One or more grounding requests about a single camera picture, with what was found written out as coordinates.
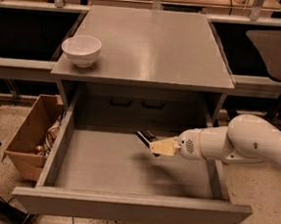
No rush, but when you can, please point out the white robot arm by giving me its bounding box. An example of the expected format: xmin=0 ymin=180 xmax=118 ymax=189
xmin=149 ymin=114 xmax=281 ymax=168

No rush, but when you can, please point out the grey cabinet with top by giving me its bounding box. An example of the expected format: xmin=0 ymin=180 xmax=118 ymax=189
xmin=53 ymin=6 xmax=233 ymax=133

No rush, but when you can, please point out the white ceramic bowl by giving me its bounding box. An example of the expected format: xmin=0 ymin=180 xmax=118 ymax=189
xmin=62 ymin=35 xmax=102 ymax=67

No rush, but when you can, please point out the right black drawer handle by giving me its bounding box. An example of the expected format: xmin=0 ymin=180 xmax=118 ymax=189
xmin=141 ymin=99 xmax=164 ymax=110

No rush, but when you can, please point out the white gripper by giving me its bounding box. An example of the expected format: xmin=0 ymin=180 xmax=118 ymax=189
xmin=149 ymin=129 xmax=201 ymax=160

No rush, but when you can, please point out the open grey top drawer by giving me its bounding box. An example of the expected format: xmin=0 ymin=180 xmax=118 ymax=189
xmin=10 ymin=83 xmax=263 ymax=224

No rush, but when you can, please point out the brown cardboard box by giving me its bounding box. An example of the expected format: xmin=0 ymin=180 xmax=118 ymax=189
xmin=4 ymin=95 xmax=64 ymax=181

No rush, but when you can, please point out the left black drawer handle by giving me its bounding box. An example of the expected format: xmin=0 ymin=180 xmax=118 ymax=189
xmin=109 ymin=97 xmax=132 ymax=107

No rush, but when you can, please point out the black drawer handle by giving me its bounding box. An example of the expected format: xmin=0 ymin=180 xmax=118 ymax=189
xmin=141 ymin=99 xmax=164 ymax=110
xmin=109 ymin=97 xmax=132 ymax=107

